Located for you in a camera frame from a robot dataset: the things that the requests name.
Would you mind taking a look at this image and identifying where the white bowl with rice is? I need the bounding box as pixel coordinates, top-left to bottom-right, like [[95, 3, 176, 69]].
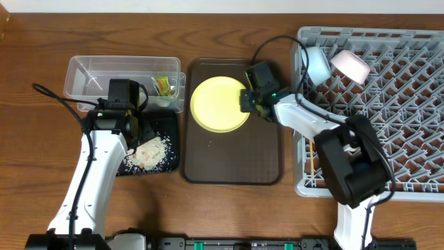
[[330, 50, 370, 85]]

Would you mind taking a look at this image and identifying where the pile of white rice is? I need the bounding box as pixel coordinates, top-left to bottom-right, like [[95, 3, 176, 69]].
[[123, 136, 171, 174]]

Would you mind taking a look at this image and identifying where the dark brown serving tray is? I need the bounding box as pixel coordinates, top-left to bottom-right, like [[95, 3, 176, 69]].
[[180, 58, 284, 185]]

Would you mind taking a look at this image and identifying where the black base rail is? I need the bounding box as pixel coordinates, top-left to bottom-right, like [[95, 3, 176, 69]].
[[107, 228, 417, 250]]

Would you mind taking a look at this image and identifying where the light blue bowl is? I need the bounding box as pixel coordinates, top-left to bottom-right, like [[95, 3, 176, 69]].
[[301, 47, 331, 87]]

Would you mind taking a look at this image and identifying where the black waste tray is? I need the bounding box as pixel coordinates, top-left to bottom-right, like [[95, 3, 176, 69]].
[[80, 110, 181, 177]]

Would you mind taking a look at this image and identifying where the yellow plate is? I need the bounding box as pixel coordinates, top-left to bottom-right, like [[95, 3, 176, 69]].
[[190, 76, 250, 133]]

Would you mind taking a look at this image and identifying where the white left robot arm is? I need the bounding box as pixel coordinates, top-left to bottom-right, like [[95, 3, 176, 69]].
[[25, 102, 148, 249]]

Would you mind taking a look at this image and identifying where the green snack wrapper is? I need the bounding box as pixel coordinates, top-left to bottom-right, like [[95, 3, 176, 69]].
[[151, 76, 172, 97]]

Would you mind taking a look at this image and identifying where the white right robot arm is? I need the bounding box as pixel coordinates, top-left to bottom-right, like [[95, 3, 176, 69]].
[[240, 90, 394, 249]]

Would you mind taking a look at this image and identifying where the clear plastic bin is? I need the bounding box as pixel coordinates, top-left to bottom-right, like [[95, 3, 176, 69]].
[[64, 56, 186, 113]]

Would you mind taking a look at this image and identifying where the grey dishwasher rack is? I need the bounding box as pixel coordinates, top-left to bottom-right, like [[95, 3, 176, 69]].
[[297, 26, 443, 202]]

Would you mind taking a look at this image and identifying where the wooden chopstick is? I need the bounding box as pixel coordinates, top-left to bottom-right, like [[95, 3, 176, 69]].
[[309, 140, 315, 178]]

